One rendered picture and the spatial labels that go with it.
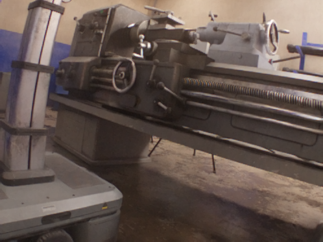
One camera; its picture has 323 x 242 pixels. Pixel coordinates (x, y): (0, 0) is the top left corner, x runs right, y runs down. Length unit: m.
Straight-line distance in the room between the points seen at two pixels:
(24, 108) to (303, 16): 4.66
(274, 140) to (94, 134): 1.32
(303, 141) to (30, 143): 1.11
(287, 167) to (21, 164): 0.98
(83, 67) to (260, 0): 4.01
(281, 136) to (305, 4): 4.01
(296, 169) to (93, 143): 1.49
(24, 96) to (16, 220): 0.38
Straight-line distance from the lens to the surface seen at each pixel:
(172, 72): 1.38
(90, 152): 2.08
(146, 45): 1.47
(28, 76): 0.85
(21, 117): 0.86
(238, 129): 1.34
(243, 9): 5.41
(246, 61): 1.45
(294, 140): 1.24
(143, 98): 1.50
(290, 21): 4.97
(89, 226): 0.91
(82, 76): 2.10
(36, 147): 0.90
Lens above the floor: 0.61
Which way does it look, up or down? 4 degrees down
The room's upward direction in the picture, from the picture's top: 11 degrees clockwise
